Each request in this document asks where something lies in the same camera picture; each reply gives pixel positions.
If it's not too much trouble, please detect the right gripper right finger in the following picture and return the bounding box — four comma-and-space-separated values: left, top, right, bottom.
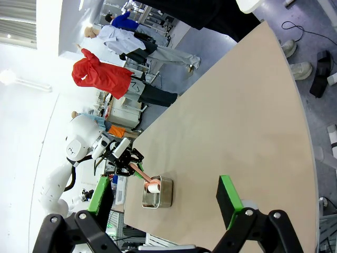
212, 175, 303, 253

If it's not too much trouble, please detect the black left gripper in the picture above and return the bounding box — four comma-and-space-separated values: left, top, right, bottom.
105, 148, 145, 177

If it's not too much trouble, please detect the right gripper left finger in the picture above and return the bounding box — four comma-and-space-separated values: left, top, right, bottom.
33, 175, 124, 253

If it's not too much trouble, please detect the rectangular metal container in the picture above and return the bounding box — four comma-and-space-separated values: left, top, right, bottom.
141, 175, 174, 209

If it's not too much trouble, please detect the white cabinet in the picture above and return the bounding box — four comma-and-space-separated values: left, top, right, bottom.
106, 98, 148, 130

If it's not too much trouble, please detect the mannequin in red jacket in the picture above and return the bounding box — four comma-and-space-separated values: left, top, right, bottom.
71, 48, 180, 108

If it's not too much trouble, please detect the mannequin in pale blue shirt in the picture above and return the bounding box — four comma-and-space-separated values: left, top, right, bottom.
84, 25, 202, 72

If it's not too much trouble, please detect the person in blue hoodie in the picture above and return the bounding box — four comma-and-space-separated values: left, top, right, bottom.
104, 12, 169, 47

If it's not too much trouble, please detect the white sneaker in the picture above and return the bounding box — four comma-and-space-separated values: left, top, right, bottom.
289, 61, 313, 81
281, 39, 298, 58

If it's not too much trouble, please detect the black foot pedal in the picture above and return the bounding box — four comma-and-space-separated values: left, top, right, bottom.
310, 51, 335, 99

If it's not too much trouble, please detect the person in black clothes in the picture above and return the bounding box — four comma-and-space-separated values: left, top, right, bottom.
139, 0, 261, 43

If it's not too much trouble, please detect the white table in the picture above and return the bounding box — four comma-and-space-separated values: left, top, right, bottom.
235, 0, 265, 14

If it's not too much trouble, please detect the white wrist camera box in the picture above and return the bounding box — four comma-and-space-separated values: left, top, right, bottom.
113, 138, 131, 157

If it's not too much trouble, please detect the black cable sleeve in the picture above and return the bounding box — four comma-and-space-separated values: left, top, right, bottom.
64, 154, 106, 193

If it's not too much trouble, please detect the black floor cable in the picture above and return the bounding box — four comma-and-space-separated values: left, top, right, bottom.
281, 21, 337, 50

